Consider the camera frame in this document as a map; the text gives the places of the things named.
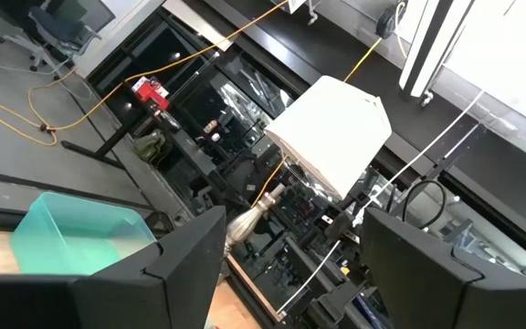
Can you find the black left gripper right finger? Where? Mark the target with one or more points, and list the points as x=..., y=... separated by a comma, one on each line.
x=427, y=283

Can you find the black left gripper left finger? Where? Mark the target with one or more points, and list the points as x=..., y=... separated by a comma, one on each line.
x=108, y=297

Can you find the office chair white base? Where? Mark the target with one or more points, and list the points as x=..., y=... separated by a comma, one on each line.
x=57, y=27

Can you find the teal translucent plastic bin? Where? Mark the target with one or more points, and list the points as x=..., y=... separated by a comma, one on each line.
x=71, y=237

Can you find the green bag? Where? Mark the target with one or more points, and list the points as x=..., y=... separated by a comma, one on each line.
x=149, y=145

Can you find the table lamp white shade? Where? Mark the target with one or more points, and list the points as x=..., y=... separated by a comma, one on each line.
x=331, y=132

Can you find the small white cup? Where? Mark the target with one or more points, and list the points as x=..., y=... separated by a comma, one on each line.
x=216, y=137

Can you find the red box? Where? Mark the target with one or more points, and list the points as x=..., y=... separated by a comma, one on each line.
x=151, y=93

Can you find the white black frame post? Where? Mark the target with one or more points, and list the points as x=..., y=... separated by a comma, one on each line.
x=420, y=55

